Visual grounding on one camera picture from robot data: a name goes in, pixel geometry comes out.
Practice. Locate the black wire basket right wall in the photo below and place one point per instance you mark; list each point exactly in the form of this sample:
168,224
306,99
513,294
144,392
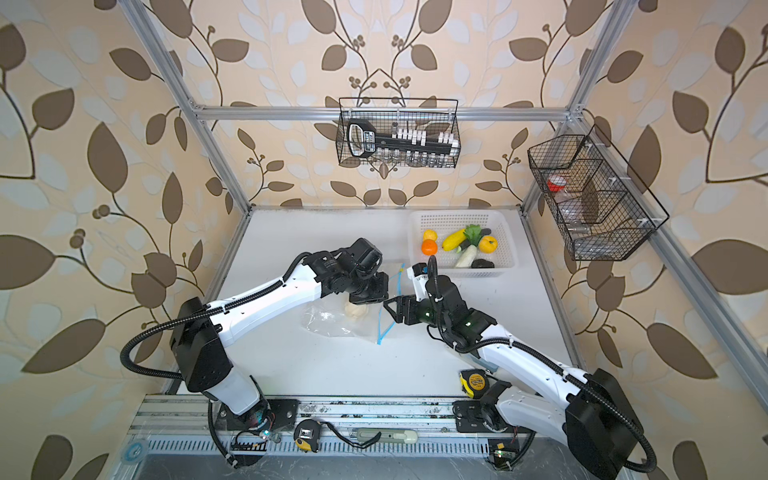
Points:
606,210

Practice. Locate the pale green utility knife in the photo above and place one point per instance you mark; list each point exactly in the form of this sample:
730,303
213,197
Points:
386,435

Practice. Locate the red item in wire basket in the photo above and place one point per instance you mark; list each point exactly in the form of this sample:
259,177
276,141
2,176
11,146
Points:
556,183

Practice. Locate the yellow orange with green stem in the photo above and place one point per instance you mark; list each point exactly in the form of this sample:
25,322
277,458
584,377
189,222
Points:
487,244

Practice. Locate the light blue case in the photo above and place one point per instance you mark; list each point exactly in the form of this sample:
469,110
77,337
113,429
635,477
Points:
484,364

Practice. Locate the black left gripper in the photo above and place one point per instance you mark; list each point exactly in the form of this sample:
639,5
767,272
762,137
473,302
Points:
381,291

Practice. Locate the black wire basket back wall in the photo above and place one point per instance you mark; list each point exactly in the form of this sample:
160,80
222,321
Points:
432,114

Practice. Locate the white radish with green leaves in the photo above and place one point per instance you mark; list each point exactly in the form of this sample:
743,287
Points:
468,249

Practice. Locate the dark eggplant toy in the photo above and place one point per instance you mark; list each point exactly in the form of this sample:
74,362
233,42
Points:
482,264

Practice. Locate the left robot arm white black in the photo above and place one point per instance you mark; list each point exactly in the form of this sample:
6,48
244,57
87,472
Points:
200,341

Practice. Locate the aluminium frame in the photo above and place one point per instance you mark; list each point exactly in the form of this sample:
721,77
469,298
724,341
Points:
704,97

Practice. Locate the yellow black tape measure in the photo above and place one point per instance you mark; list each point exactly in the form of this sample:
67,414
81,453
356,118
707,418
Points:
474,383

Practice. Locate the orange toy fruit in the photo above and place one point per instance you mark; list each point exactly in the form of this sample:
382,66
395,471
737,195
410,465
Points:
429,247

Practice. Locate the black wire basket wall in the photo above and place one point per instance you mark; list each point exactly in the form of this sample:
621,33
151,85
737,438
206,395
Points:
432,114
606,210

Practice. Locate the clear zip bag blue zipper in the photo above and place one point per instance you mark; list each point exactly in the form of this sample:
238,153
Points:
326,317

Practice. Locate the white plastic perforated basket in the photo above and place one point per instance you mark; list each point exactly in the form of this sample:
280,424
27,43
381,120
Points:
446,222

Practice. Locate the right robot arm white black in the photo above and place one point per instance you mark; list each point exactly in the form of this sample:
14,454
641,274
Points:
587,412

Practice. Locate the yellow corn toy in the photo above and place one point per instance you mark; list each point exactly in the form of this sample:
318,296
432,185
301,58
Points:
454,240

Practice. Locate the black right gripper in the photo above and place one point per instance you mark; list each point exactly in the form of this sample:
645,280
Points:
403,301

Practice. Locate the black tape measure on rail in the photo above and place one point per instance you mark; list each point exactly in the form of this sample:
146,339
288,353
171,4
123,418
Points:
306,435

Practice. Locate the black tool in wire basket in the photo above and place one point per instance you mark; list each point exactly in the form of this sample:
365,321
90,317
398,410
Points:
363,140

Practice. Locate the beige potato toy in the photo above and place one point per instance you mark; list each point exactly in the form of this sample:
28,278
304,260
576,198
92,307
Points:
355,312

